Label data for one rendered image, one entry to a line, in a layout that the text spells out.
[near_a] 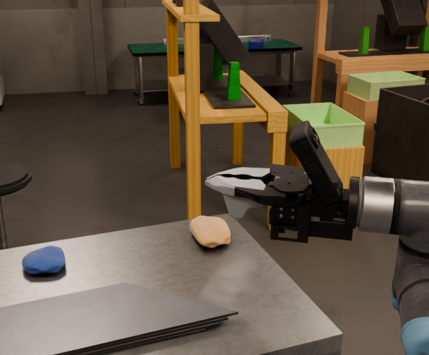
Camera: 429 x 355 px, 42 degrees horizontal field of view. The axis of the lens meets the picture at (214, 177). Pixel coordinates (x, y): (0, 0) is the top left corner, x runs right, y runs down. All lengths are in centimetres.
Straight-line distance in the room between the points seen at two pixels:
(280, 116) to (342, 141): 47
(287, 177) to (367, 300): 249
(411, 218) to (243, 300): 58
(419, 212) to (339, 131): 301
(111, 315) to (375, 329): 203
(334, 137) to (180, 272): 253
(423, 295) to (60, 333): 70
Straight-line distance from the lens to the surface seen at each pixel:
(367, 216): 75
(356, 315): 311
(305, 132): 72
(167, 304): 120
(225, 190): 77
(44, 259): 140
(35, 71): 806
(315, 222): 79
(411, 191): 76
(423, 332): 68
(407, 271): 79
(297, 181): 77
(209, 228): 147
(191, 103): 346
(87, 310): 121
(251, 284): 131
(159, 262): 140
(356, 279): 341
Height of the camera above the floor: 175
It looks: 22 degrees down
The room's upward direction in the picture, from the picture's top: straight up
